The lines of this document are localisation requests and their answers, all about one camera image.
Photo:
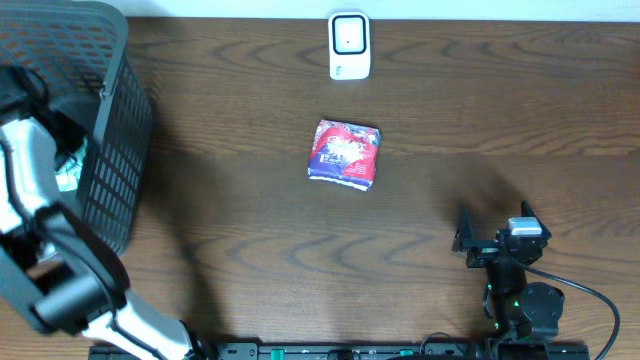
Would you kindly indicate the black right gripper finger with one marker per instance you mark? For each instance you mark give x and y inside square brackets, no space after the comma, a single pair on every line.
[528,219]
[464,236]

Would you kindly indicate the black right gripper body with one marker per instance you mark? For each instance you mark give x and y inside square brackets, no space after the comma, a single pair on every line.
[491,251]

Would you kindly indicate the red and purple snack pack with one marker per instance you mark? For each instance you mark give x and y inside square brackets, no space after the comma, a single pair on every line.
[344,154]

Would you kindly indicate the teal wet wipes pack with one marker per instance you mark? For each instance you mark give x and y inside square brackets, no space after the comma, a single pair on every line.
[68,176]

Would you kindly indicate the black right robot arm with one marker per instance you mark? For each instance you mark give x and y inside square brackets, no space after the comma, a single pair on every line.
[523,310]

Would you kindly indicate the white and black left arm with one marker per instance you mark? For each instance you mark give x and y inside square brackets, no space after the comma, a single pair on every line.
[56,273]

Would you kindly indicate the white barcode scanner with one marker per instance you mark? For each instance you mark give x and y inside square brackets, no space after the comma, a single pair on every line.
[349,46]

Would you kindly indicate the grey plastic mesh basket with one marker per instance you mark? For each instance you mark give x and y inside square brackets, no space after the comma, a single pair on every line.
[75,55]

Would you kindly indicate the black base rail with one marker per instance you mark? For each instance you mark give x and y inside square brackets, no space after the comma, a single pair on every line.
[432,350]

